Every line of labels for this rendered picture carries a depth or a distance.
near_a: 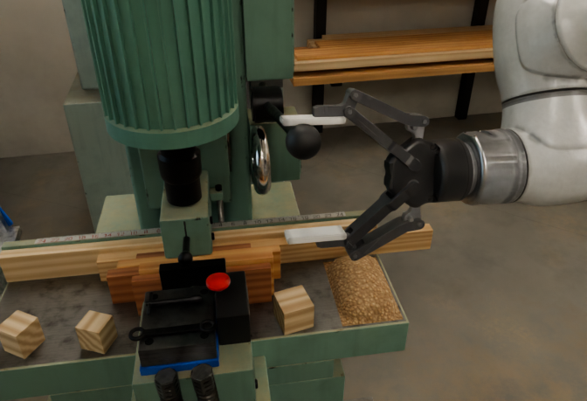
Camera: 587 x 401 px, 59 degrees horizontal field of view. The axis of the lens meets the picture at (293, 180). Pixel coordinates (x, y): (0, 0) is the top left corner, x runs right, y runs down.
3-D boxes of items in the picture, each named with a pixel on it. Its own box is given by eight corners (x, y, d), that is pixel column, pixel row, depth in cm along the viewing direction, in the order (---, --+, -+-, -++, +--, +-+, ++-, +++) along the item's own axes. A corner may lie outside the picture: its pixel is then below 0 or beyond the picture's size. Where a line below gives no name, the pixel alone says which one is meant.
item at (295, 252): (100, 281, 81) (96, 262, 79) (103, 273, 83) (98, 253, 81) (430, 249, 88) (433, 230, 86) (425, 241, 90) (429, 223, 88)
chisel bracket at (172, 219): (166, 267, 77) (158, 221, 72) (170, 213, 89) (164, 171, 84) (216, 262, 78) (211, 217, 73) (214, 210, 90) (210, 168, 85)
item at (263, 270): (138, 316, 75) (130, 281, 72) (139, 309, 76) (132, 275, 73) (272, 301, 78) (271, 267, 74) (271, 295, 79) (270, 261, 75)
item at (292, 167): (252, 183, 95) (249, 124, 89) (249, 165, 101) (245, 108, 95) (302, 179, 96) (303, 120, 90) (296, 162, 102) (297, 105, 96)
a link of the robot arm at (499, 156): (489, 122, 66) (445, 125, 65) (531, 135, 57) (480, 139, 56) (484, 190, 68) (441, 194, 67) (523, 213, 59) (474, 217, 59)
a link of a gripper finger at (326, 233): (341, 224, 63) (341, 230, 63) (284, 229, 62) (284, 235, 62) (347, 233, 60) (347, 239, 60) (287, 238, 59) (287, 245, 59)
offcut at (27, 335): (4, 350, 70) (-6, 328, 68) (25, 331, 73) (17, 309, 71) (24, 359, 69) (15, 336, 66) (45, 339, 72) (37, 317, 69)
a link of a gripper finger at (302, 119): (346, 124, 57) (346, 117, 56) (282, 126, 56) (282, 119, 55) (340, 120, 60) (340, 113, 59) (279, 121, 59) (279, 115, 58)
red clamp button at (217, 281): (206, 294, 63) (205, 287, 62) (206, 278, 65) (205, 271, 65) (231, 292, 63) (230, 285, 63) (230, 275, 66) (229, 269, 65)
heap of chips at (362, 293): (342, 326, 74) (343, 307, 72) (322, 262, 85) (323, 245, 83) (403, 319, 75) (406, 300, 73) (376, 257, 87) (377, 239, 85)
